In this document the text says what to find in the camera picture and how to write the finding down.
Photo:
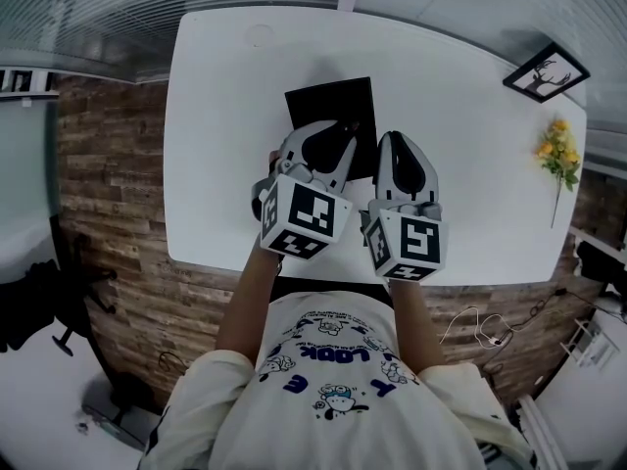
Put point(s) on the frosted glass partition panel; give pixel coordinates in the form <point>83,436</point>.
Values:
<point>24,184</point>

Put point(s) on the black storage box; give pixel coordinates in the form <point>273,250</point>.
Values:
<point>328,101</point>

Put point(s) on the black office chair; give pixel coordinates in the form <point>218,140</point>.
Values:
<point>44,292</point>

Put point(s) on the person's left hand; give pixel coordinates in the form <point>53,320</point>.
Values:
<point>273,156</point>

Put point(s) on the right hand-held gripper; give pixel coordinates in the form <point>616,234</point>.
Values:
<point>416,243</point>

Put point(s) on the person's printed cream shirt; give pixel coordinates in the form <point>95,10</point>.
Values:
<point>343,399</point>

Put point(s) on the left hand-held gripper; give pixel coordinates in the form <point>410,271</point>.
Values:
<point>313,213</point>

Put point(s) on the black framed deer picture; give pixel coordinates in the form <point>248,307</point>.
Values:
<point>546,74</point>

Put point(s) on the person's right forearm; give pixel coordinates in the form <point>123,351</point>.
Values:
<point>416,326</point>

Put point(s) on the person's left forearm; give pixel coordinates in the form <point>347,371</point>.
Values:
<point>247,301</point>

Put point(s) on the yellow artificial flower sprig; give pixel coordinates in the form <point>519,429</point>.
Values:
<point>558,152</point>

